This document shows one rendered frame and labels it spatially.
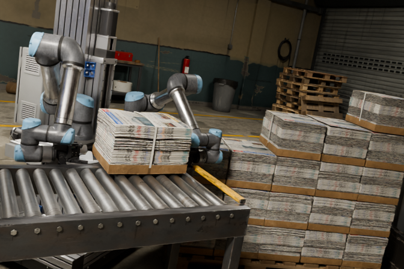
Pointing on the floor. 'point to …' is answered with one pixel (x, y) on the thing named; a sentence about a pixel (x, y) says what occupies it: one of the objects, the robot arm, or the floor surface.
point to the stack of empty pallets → (308, 83)
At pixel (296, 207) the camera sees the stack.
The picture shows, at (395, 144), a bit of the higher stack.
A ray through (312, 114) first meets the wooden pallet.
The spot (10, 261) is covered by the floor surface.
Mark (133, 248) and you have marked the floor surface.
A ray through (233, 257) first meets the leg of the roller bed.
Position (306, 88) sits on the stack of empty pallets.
